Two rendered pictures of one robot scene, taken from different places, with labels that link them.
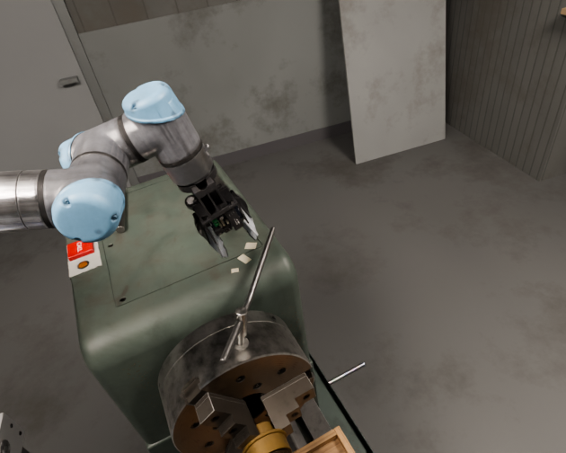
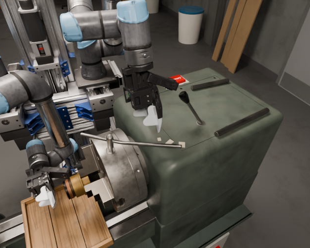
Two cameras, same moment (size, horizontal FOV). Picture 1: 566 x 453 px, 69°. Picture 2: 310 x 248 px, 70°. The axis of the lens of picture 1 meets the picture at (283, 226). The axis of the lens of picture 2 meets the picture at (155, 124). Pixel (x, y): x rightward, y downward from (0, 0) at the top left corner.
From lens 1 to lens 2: 71 cm
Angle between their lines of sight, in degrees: 59
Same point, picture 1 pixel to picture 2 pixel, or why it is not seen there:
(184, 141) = (125, 38)
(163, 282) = not seen: hidden behind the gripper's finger
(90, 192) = (62, 17)
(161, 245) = (181, 106)
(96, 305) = not seen: hidden behind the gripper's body
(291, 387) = (105, 191)
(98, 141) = (111, 11)
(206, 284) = (149, 128)
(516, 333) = not seen: outside the picture
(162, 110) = (120, 12)
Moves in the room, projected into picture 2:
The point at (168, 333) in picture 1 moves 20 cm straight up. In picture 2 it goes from (126, 123) to (121, 81)
